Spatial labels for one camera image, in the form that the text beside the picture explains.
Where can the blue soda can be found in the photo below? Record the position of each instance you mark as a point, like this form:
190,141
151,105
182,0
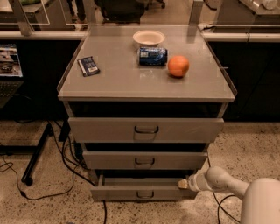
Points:
152,56

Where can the white rail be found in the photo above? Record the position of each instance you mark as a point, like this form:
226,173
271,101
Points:
242,37
45,35

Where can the grey drawer cabinet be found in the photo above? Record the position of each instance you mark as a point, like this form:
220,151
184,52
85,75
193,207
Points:
125,89

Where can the grey middle drawer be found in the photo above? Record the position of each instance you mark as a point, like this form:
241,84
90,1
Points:
144,160

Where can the orange fruit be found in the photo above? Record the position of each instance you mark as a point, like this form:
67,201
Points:
178,66

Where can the white rail left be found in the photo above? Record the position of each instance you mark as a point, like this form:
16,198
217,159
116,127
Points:
45,35

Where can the grey drawer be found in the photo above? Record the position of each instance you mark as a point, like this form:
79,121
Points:
146,189
144,160
145,130

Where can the black table leg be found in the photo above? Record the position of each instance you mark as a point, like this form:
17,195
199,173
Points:
27,176

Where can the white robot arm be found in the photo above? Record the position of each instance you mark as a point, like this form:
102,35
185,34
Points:
260,198

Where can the white rail right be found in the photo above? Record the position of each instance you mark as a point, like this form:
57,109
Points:
242,37

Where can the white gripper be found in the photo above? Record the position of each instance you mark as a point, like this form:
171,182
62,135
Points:
193,184

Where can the black laptop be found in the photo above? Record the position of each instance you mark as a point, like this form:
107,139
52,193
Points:
11,75

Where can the grey top drawer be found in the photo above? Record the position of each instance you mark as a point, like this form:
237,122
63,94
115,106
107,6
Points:
145,130

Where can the grey bottom drawer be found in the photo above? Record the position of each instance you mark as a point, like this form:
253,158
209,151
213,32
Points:
146,189

